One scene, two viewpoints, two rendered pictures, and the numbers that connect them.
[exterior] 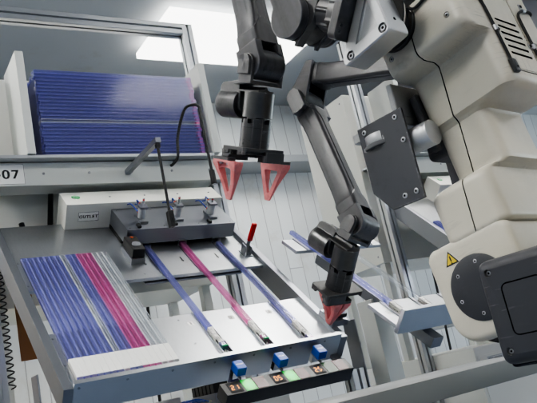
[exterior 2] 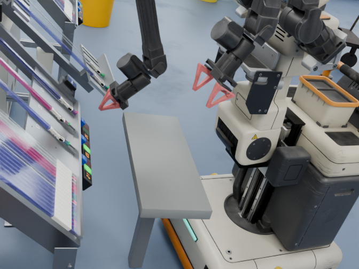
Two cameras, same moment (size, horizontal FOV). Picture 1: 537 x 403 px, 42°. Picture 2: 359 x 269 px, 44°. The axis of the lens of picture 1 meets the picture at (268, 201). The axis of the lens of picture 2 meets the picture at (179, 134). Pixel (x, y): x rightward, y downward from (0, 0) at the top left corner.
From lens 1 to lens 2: 1.78 m
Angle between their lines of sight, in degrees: 86
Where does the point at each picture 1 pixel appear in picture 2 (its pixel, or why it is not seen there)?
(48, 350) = (42, 215)
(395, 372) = not seen: hidden behind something
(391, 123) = (274, 77)
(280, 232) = not seen: outside the picture
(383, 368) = not seen: hidden behind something
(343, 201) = (157, 50)
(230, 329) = (51, 121)
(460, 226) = (266, 126)
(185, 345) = (56, 153)
